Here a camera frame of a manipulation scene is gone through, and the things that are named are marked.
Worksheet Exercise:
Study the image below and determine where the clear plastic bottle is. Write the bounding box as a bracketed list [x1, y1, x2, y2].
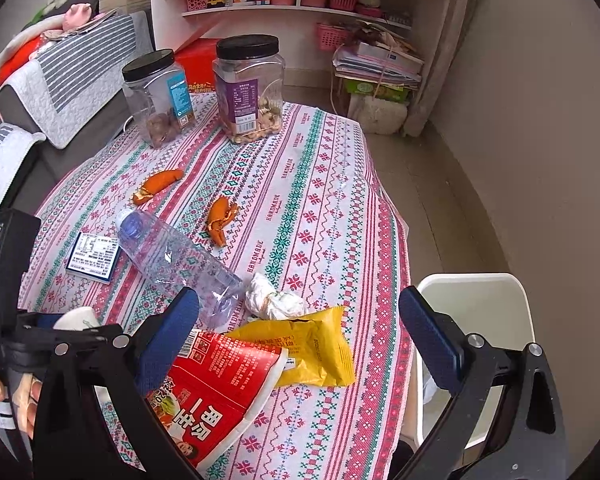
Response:
[116, 207, 245, 331]

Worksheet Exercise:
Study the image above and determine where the stack of papers and books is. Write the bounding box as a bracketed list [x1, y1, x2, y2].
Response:
[332, 22, 425, 86]

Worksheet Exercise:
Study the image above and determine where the pink plush toy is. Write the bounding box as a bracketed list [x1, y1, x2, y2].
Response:
[62, 4, 101, 31]

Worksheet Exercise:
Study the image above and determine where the white bookshelf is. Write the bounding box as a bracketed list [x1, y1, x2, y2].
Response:
[150, 0, 468, 86]

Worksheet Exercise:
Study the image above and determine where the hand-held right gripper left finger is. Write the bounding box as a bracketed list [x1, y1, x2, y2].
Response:
[32, 287, 202, 480]

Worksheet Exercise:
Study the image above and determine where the white paper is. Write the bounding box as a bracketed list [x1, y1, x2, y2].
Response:
[52, 306, 101, 333]

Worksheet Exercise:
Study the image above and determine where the green cardboard box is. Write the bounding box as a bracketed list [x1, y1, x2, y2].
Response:
[344, 79, 411, 103]

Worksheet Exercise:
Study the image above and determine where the yellow snack packet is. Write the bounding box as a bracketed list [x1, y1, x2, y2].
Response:
[225, 306, 357, 387]

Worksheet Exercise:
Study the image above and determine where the orange peel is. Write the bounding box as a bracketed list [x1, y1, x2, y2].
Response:
[131, 168, 185, 206]
[203, 196, 241, 247]

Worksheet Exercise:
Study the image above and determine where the clear jar with purple label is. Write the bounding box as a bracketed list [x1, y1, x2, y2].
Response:
[211, 35, 287, 146]

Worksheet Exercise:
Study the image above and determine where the clear jar with blue label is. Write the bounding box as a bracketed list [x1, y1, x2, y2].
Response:
[121, 49, 197, 149]

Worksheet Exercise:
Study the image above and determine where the dark grey sofa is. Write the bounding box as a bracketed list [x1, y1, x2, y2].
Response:
[0, 0, 156, 211]

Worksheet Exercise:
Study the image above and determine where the white trash bin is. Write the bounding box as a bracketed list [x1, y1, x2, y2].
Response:
[412, 273, 536, 453]

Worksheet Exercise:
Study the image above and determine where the white tissue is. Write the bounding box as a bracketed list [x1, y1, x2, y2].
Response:
[243, 272, 307, 321]

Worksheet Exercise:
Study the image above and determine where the grey striped sofa cover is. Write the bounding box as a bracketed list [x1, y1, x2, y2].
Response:
[0, 122, 47, 226]
[0, 10, 153, 150]

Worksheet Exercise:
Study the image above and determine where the red cardboard box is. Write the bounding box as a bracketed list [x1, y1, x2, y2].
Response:
[174, 37, 226, 98]

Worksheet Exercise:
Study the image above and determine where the red snack bag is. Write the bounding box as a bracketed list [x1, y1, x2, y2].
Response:
[145, 329, 288, 471]

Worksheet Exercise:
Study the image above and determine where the white woven bag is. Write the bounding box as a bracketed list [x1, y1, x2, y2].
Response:
[347, 95, 410, 135]

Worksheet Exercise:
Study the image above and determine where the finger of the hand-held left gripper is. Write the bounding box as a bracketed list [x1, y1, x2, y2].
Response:
[10, 311, 123, 350]

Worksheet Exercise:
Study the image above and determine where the small blue white box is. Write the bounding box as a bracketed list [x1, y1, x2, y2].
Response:
[65, 232, 120, 285]

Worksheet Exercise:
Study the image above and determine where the orange red cloth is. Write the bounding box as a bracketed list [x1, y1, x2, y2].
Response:
[0, 35, 36, 83]

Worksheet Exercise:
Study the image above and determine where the patterned red green tablecloth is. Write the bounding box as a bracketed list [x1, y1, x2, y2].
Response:
[17, 100, 413, 480]

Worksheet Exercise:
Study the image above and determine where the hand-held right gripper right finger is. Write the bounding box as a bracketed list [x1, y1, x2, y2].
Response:
[395, 286, 568, 480]

